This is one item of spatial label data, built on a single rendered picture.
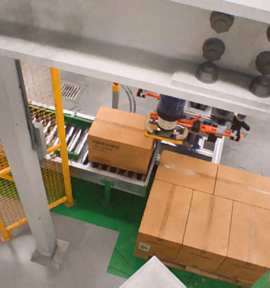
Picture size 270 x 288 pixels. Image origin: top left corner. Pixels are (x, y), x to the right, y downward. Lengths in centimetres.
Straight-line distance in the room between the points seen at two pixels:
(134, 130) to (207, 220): 107
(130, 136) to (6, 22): 279
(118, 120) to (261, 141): 228
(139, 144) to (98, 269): 129
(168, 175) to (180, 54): 310
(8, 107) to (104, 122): 157
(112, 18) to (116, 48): 4
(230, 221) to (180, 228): 48
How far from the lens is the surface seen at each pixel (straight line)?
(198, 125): 305
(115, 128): 327
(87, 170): 341
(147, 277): 248
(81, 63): 40
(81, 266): 358
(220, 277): 370
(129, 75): 39
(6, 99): 186
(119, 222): 378
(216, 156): 420
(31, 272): 362
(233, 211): 344
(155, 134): 306
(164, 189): 339
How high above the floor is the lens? 335
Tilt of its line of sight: 50 degrees down
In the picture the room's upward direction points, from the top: 7 degrees clockwise
